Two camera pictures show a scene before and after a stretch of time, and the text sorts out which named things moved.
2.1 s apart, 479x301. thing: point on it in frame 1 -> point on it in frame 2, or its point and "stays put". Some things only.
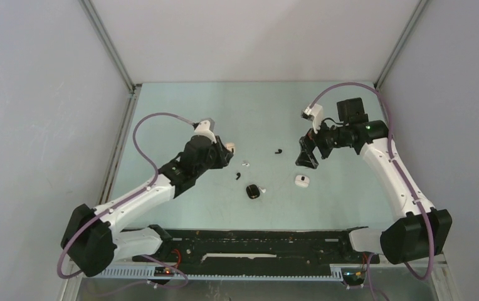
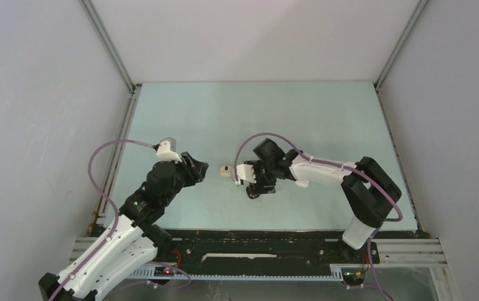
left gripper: x=224 y=155 -> x=195 y=170
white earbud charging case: x=302 y=181 stays put
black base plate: x=261 y=247 stays put
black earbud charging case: x=252 y=191 stays put
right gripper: x=308 y=143 -> x=258 y=187
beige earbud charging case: x=229 y=146 -> x=226 y=170
